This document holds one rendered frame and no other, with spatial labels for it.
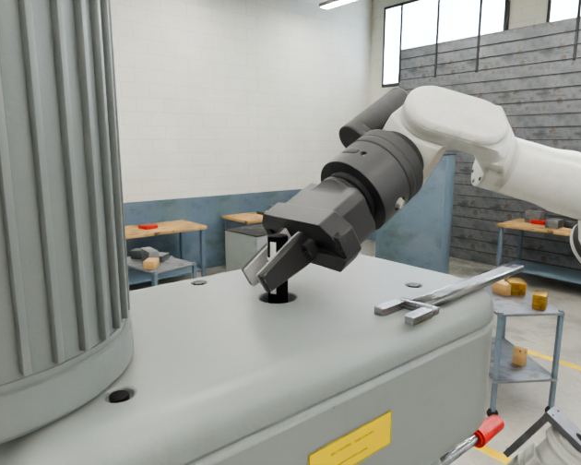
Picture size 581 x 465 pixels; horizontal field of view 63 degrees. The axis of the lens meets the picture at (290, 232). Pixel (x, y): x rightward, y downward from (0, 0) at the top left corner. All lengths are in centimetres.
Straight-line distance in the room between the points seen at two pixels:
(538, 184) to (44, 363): 50
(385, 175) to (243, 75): 789
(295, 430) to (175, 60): 751
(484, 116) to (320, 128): 884
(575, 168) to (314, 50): 888
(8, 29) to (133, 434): 21
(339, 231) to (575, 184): 28
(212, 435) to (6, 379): 11
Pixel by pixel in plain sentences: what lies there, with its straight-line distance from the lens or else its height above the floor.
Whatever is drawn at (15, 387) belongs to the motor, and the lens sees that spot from 28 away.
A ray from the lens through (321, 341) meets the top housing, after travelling 37.
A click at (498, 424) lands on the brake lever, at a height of 171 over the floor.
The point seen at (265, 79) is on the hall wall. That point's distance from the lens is 860.
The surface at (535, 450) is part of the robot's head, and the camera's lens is 74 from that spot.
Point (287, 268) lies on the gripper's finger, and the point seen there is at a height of 192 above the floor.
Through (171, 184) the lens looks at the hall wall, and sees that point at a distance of 761.
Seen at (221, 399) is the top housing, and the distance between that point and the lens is 31.
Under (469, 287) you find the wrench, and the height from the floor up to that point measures 190.
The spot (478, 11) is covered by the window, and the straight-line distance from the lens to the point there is 917.
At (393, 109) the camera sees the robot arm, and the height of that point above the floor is 207.
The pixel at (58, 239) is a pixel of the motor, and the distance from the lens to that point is 28.
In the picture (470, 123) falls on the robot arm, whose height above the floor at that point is 206.
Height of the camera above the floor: 204
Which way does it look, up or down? 10 degrees down
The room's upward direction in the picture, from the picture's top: straight up
